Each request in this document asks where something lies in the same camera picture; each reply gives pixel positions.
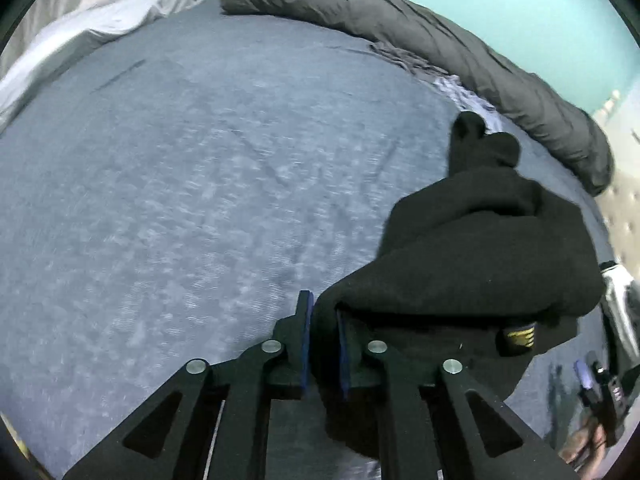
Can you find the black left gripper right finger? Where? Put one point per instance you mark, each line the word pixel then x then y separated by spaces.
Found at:
pixel 441 423

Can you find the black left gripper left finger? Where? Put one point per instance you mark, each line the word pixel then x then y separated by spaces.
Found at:
pixel 209 421

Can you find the black garment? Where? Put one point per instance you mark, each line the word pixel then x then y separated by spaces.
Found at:
pixel 485 267

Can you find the blue patterned bed sheet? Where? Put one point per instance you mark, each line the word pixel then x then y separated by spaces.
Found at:
pixel 168 196

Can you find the dark grey rolled duvet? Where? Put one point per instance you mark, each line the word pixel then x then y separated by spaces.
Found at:
pixel 419 36

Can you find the cream tufted headboard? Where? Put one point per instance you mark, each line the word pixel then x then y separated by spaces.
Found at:
pixel 619 203

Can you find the small light blue cloth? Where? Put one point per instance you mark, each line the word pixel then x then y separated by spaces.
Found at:
pixel 468 101

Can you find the light grey pillow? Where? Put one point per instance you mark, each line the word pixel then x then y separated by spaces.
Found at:
pixel 65 41

